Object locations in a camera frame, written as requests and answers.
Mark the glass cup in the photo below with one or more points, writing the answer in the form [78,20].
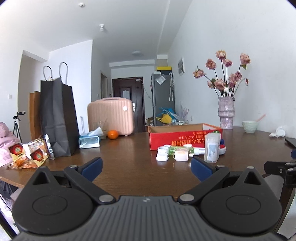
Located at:
[101,128]

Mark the yellow box on fridge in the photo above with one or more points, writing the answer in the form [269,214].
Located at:
[164,68]

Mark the dark phone on table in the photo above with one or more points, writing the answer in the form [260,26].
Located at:
[291,142]

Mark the dried pink roses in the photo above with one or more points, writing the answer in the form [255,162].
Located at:
[228,84]

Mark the pink spoon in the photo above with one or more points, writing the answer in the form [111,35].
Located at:
[260,118]

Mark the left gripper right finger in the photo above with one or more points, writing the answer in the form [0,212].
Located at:
[210,178]

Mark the red cardboard box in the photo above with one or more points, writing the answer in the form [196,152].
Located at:
[180,135]

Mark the pale green bowl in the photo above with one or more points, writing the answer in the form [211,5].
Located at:
[250,126]

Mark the translucent white plastic bottle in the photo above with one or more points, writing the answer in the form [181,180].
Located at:
[213,138]

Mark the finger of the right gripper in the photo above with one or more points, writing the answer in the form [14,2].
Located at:
[278,168]
[293,154]

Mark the orange fruit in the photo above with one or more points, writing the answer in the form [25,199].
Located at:
[112,134]

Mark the beige toothpick box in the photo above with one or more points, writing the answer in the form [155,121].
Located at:
[181,155]

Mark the dark brown door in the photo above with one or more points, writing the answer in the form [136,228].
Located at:
[131,89]

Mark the wall electrical panel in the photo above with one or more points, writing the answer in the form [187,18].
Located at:
[181,69]

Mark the snack packets pile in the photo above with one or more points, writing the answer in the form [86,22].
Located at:
[30,155]

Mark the pink suitcase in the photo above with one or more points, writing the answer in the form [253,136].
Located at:
[112,111]

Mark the white ridged jar lid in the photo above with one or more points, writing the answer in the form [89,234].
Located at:
[162,157]

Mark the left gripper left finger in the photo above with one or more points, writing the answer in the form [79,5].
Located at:
[81,178]

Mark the black paper bag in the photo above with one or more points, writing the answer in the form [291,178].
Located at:
[58,116]

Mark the blue tissue pack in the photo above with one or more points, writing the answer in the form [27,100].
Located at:
[90,139]

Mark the camera on tripod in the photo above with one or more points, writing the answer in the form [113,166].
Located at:
[16,129]

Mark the grey refrigerator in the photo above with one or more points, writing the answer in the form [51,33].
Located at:
[162,96]

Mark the green spray bottle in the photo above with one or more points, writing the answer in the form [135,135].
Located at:
[189,150]

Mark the crumpled white tissue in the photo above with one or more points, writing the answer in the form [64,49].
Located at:
[279,133]

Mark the pink ceramic vase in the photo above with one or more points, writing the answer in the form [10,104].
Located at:
[226,112]

